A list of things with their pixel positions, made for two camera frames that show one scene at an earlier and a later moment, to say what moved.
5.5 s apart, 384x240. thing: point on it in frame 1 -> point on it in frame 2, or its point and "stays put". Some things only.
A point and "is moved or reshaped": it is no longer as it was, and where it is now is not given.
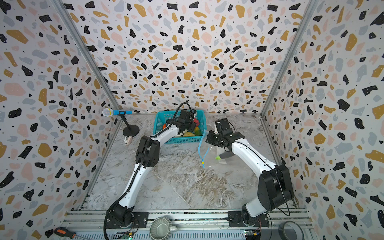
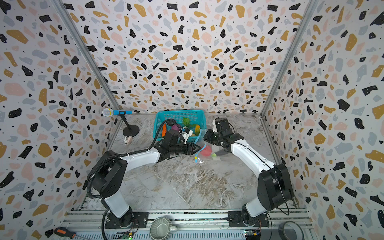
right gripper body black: (214, 138) stays put
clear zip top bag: (208, 152) is moved or reshaped
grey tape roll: (290, 230) stays put
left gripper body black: (189, 127) -> (179, 148)
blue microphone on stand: (131, 130) stays put
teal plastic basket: (160, 123) stays put
